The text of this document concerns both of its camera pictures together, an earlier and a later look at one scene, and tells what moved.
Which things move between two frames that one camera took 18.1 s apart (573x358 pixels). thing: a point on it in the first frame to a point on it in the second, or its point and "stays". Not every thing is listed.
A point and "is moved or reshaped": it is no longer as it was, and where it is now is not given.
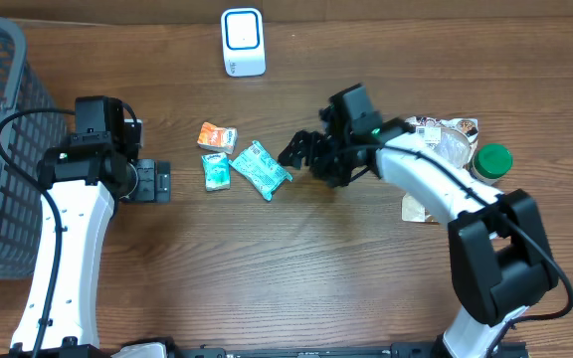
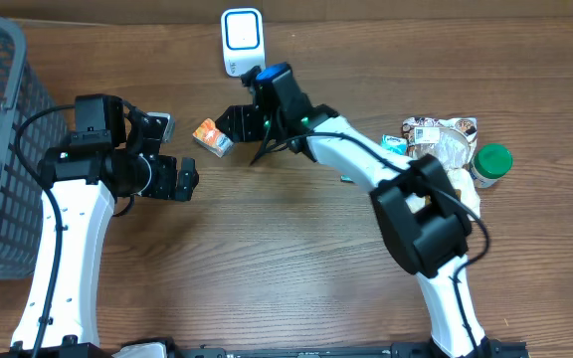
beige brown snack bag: x=450 y=139 stays
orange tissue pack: x=218 y=138 is moved or reshaped
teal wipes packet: x=262 y=168 is moved or reshaped
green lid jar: x=491 y=162 stays
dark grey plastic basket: x=14 y=118 stays
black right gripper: x=317 y=140 to x=245 y=126
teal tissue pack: x=217 y=171 is moved or reshaped
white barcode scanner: x=243 y=42 stays
